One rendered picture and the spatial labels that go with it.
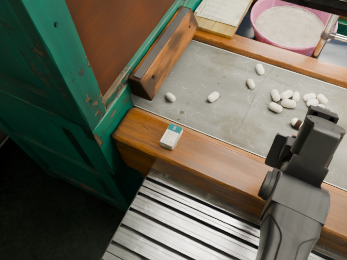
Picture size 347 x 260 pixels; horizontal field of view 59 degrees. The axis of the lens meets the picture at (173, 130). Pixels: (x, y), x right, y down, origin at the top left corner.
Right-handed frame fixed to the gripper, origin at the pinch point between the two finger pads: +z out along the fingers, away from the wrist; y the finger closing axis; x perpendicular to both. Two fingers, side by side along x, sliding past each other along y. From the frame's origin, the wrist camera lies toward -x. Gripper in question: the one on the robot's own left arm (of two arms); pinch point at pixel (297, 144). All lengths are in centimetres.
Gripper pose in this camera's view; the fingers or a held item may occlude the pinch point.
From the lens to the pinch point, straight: 68.8
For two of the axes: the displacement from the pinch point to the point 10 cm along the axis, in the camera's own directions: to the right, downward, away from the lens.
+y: -8.9, -3.6, 2.6
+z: 3.7, -2.7, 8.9
